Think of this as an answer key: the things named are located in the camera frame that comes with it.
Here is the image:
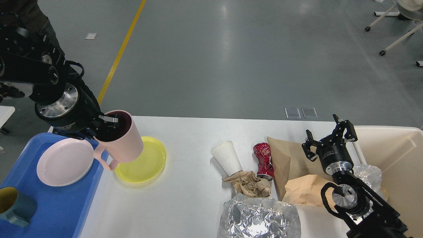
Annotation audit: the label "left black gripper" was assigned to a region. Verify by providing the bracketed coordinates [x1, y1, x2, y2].
[35, 83, 119, 140]

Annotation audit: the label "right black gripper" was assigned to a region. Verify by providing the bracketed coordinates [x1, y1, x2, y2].
[301, 114, 358, 175]

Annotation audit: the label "pink ribbed mug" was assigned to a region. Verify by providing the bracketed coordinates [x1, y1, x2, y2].
[93, 110, 144, 171]

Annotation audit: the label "yellow round plate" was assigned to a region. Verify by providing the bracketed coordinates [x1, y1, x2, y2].
[115, 137, 167, 183]

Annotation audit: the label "dark teal mug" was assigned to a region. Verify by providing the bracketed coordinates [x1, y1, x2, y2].
[0, 186, 37, 228]

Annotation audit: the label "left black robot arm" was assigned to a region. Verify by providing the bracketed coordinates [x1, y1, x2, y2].
[1, 12, 123, 140]

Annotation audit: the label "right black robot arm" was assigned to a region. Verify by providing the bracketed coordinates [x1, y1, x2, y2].
[302, 114, 408, 238]

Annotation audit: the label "flat brown paper bag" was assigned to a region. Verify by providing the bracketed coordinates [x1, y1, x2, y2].
[267, 137, 332, 200]

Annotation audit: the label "pink round plate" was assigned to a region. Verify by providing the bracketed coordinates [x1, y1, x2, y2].
[36, 138, 94, 187]

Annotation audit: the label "crumpled tan paper bag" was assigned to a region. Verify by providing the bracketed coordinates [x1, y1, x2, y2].
[282, 175, 330, 207]

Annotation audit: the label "crumpled clear plastic wrap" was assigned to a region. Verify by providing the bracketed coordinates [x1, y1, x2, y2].
[353, 164, 386, 199]

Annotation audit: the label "beige plastic bin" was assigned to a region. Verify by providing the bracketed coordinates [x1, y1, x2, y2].
[353, 126, 423, 238]

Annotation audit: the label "crushed red can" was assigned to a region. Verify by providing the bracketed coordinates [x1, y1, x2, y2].
[253, 142, 275, 181]

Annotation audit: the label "blue plastic tray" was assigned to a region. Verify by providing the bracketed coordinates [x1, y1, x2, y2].
[0, 132, 103, 238]

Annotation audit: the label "white side table corner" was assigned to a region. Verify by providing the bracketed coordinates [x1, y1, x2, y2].
[0, 105, 15, 135]

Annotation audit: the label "crumpled brown paper ball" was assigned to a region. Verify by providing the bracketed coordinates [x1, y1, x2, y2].
[222, 171, 271, 198]

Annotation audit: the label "white rolling stand legs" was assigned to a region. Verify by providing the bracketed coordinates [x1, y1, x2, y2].
[365, 0, 423, 68]

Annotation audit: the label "white paper cup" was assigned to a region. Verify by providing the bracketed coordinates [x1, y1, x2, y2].
[212, 141, 243, 177]

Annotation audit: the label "crumpled aluminium foil sheet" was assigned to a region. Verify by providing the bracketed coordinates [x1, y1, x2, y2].
[219, 193, 302, 238]

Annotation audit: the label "person in dark clothes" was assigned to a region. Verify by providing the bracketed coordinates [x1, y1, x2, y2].
[0, 0, 99, 106]

